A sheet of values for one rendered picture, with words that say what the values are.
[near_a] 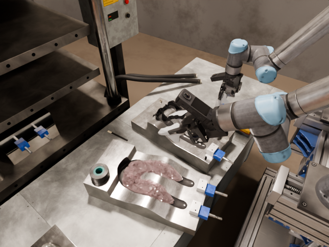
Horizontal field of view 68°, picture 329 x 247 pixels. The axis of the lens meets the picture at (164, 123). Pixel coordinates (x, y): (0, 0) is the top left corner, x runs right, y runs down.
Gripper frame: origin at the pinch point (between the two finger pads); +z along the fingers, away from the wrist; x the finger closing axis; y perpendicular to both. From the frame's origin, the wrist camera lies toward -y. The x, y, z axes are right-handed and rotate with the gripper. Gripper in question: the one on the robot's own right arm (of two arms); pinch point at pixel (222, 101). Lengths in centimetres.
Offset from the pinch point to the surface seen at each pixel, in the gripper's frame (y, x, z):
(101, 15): -60, -24, -39
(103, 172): -17, -71, 0
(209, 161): 13.8, -34.8, 6.0
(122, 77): -61, -16, 2
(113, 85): -60, -25, 2
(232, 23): -83, 194, 46
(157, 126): -16.7, -35.1, 1.8
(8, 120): -67, -82, -8
